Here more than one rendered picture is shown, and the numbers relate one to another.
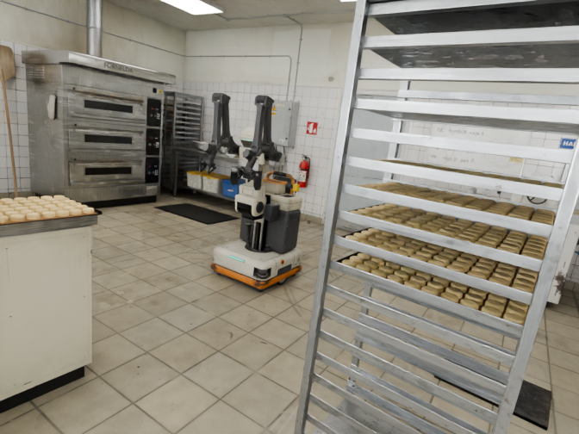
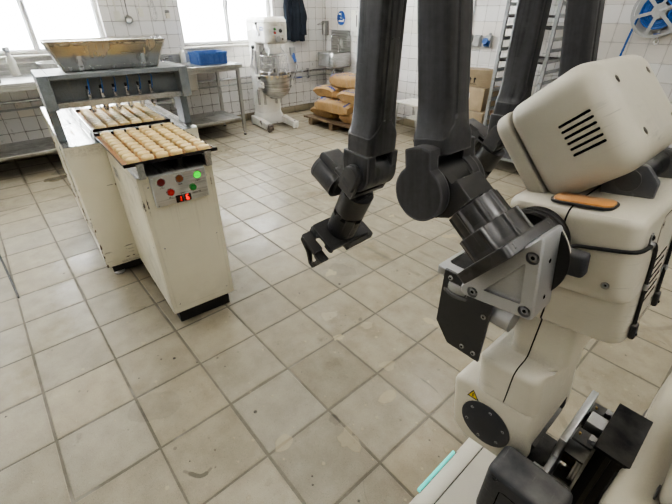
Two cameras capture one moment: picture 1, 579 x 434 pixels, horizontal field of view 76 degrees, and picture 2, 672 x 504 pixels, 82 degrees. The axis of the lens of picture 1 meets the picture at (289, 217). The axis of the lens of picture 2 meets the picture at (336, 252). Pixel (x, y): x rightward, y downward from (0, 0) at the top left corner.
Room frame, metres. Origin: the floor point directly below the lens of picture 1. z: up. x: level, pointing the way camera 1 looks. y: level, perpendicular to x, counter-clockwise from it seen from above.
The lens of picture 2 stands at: (2.96, -0.29, 1.44)
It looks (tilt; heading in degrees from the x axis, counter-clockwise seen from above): 32 degrees down; 107
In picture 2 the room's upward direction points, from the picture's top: straight up
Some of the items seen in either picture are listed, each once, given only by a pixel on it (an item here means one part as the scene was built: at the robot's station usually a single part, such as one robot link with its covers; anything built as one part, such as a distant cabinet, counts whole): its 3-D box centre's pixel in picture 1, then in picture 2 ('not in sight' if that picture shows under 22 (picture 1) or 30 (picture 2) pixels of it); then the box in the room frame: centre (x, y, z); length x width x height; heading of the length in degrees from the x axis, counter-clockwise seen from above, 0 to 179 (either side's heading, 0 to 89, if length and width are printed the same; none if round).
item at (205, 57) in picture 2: not in sight; (208, 57); (-0.22, 4.47, 0.95); 0.40 x 0.30 x 0.14; 61
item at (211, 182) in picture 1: (218, 182); not in sight; (6.39, 1.31, 0.36); 0.47 x 0.38 x 0.26; 148
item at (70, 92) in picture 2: not in sight; (120, 100); (1.09, 1.57, 1.01); 0.72 x 0.33 x 0.34; 55
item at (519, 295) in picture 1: (420, 263); not in sight; (1.06, -0.41, 1.05); 0.64 x 0.03 x 0.03; 55
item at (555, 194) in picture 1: (438, 175); not in sight; (1.06, -0.41, 1.32); 0.64 x 0.03 x 0.03; 55
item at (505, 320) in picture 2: (246, 175); (505, 278); (3.10, 0.40, 0.99); 0.28 x 0.16 x 0.22; 58
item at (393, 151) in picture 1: (377, 240); not in sight; (1.58, -0.40, 0.97); 0.03 x 0.03 x 1.70; 55
